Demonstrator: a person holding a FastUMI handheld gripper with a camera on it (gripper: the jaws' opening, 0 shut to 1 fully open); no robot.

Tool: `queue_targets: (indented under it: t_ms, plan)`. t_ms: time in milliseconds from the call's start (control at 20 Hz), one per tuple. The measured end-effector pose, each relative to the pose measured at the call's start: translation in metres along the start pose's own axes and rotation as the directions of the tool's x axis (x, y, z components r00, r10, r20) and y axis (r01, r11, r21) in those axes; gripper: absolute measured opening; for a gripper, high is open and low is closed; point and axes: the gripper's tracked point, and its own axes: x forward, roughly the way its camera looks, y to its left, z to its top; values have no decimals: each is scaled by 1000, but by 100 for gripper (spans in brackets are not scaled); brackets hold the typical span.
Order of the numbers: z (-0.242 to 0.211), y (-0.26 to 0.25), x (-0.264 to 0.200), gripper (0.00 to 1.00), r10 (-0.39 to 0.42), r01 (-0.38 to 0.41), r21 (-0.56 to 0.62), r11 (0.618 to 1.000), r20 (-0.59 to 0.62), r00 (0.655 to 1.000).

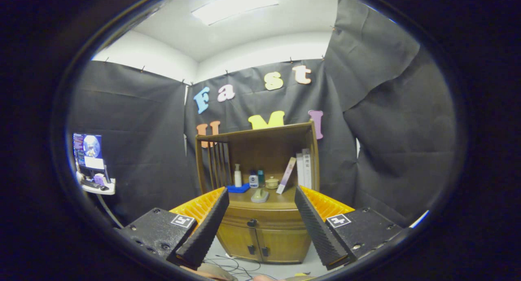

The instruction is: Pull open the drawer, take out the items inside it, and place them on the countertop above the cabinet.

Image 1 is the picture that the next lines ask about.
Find wooden cabinet door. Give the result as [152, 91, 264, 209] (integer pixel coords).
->
[217, 223, 261, 261]
[256, 228, 312, 264]

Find computer monitor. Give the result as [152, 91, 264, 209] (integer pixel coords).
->
[73, 133, 103, 170]

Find white book black spine print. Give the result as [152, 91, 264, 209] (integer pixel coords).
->
[302, 148, 313, 190]

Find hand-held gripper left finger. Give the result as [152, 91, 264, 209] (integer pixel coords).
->
[118, 187, 230, 270]

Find black backdrop cloth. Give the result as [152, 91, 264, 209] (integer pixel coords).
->
[67, 0, 456, 228]

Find pale green packet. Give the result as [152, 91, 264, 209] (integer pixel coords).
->
[250, 188, 270, 203]

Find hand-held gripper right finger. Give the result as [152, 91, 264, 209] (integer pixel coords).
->
[294, 186, 403, 270]

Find pink white leaning book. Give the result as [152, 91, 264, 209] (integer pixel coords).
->
[276, 157, 297, 195]

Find white side table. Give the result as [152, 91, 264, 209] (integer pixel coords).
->
[77, 173, 116, 196]

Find black floor cables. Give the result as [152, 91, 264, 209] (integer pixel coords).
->
[204, 255, 261, 279]

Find white book patterned cover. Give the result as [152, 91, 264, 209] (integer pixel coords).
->
[296, 153, 306, 188]

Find ceiling light panel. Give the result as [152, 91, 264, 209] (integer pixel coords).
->
[191, 0, 279, 26]

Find wooden cabinet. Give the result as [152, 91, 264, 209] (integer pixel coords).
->
[195, 121, 321, 264]

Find wooden drawer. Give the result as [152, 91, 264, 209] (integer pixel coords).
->
[221, 211, 306, 231]

